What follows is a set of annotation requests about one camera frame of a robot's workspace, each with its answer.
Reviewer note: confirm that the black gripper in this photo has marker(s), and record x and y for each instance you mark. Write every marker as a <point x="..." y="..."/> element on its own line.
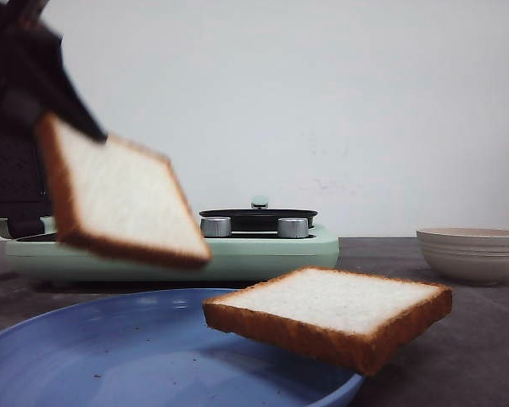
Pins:
<point x="59" y="94"/>

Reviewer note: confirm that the toast slice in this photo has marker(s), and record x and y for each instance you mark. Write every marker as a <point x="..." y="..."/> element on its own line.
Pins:
<point x="118" y="199"/>
<point x="349" y="319"/>

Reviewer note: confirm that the beige ribbed bowl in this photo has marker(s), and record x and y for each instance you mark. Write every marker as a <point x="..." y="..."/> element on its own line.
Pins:
<point x="477" y="256"/>

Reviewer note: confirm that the mint green breakfast maker base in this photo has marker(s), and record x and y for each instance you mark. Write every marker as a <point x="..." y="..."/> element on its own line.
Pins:
<point x="254" y="258"/>

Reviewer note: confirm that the silver left control knob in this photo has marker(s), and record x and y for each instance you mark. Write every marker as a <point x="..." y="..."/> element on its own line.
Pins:
<point x="216" y="226"/>

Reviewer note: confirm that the silver control knob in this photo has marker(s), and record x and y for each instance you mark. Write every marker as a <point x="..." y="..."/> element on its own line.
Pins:
<point x="293" y="228"/>
<point x="216" y="226"/>

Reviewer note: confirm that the silver right control knob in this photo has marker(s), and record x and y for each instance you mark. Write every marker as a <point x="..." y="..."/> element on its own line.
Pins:
<point x="293" y="228"/>

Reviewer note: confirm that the blue plate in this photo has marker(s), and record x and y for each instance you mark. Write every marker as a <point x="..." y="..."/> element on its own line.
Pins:
<point x="155" y="349"/>

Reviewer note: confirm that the black frying pan green handle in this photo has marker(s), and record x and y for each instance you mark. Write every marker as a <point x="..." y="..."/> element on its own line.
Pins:
<point x="259" y="217"/>

